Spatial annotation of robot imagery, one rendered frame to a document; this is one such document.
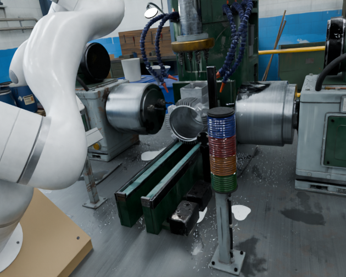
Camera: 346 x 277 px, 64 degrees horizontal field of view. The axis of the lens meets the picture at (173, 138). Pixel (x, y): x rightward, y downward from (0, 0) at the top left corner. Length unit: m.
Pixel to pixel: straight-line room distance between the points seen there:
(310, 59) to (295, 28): 1.19
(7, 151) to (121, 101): 0.87
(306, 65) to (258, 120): 4.25
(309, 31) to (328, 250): 5.60
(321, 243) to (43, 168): 0.73
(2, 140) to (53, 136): 0.07
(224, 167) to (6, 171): 0.41
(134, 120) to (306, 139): 0.70
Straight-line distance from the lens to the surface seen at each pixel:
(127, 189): 0.94
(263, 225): 0.94
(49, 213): 0.91
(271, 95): 1.05
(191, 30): 1.18
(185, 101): 1.13
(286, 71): 5.25
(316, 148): 1.04
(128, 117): 1.27
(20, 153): 0.47
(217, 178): 0.64
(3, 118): 0.48
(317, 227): 0.96
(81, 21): 0.63
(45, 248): 0.86
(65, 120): 0.51
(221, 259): 0.81
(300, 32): 6.26
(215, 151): 0.61
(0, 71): 7.33
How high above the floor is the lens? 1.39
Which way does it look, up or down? 22 degrees down
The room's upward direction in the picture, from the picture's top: 7 degrees counter-clockwise
